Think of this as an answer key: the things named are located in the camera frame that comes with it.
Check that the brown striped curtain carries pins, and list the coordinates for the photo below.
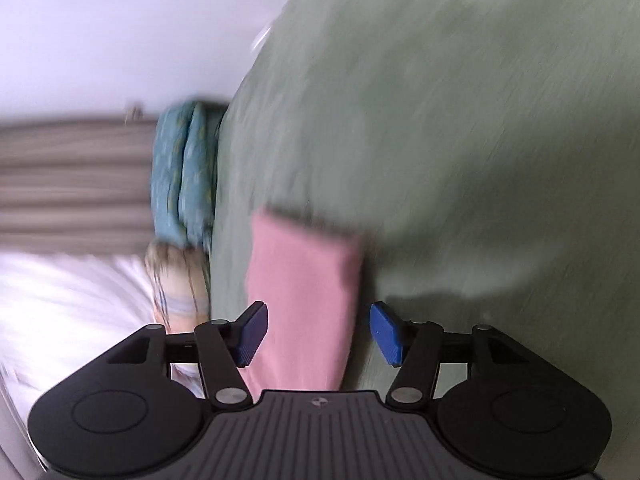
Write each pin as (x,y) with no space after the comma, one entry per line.
(65,185)

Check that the teal floral quilt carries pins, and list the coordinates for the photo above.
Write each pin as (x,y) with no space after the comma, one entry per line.
(185,175)

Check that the pink sweatshirt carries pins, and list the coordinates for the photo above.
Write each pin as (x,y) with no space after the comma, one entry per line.
(300,285)

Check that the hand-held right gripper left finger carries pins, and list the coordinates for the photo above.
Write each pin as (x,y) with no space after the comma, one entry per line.
(252,332)

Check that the green blanket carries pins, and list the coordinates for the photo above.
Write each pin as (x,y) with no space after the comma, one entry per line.
(425,135)

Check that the white sheer curtain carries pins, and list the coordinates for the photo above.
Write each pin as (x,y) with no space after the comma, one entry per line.
(75,300)

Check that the plaid pillow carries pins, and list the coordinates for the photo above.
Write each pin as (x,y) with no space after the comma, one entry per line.
(175,280)

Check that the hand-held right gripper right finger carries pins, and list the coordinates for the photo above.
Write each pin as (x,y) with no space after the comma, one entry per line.
(385,332)

